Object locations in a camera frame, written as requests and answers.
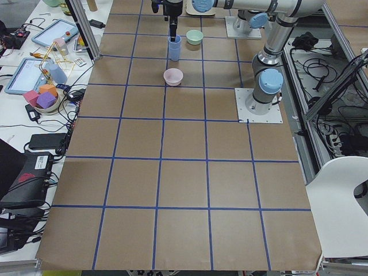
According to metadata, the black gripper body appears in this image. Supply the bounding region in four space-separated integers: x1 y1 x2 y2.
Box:
151 0 183 21

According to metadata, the blue plastic cup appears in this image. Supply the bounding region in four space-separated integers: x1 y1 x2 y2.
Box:
168 35 181 51

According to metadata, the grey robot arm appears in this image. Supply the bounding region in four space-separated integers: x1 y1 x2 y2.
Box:
192 1 325 115

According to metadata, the green plastic bowl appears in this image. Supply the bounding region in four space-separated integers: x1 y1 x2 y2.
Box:
186 29 204 45

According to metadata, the blue framed tablet far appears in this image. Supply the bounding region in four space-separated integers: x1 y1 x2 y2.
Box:
31 19 79 47

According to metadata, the blue framed tablet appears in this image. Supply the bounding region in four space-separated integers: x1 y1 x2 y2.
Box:
31 19 79 47
5 57 54 95

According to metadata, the blue cylinder cup on desk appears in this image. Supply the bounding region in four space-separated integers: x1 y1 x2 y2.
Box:
49 64 67 84

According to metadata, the bowl of foam blocks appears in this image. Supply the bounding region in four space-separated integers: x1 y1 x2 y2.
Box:
23 84 61 114

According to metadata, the blue framed tablet near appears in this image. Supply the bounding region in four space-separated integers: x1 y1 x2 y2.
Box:
5 57 54 95

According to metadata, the black power adapter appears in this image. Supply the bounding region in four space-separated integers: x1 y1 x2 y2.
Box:
28 133 66 150

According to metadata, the white chair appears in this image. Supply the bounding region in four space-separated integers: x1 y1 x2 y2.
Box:
306 156 367 258

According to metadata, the aluminium frame post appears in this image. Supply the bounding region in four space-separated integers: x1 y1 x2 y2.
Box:
66 0 101 61

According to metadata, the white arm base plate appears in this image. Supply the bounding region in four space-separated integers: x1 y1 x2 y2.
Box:
235 88 283 124

